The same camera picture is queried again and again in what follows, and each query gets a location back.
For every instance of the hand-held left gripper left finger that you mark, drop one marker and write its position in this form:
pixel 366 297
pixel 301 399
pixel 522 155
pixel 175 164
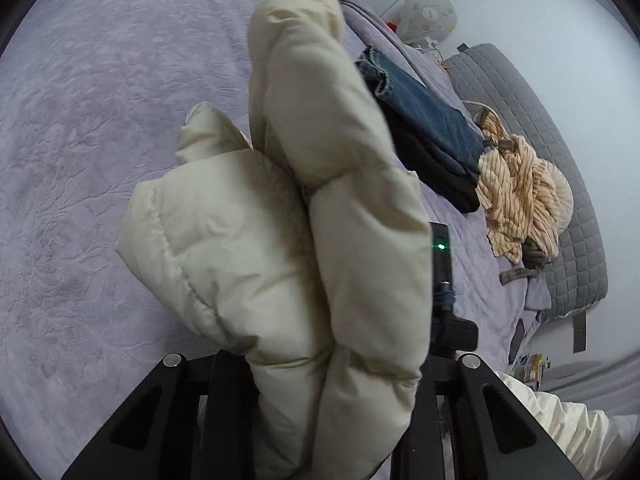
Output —
pixel 225 380

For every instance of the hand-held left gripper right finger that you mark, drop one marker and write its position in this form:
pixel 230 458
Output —
pixel 425 425

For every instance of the cream puffer jacket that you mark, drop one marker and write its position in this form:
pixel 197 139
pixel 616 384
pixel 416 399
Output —
pixel 280 235

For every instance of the person's right forearm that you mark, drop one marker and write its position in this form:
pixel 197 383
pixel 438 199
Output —
pixel 575 425

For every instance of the black folded clothes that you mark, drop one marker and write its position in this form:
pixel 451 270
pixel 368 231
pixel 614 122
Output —
pixel 440 182

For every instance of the dark phone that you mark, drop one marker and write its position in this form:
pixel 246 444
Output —
pixel 517 340

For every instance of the beige striped garment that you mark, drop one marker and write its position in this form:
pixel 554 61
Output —
pixel 515 195

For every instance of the small colourful packets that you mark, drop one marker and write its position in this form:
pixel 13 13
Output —
pixel 532 367

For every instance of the blue jeans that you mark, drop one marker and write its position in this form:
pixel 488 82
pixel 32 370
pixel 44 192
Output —
pixel 430 115

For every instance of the grey quilted headboard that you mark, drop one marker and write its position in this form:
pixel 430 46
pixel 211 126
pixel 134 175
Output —
pixel 575 135

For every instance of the printed round pillow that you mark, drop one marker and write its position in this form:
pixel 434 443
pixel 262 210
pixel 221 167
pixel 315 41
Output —
pixel 430 15

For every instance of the purple plush blanket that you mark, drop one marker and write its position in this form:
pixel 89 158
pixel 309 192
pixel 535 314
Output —
pixel 100 110

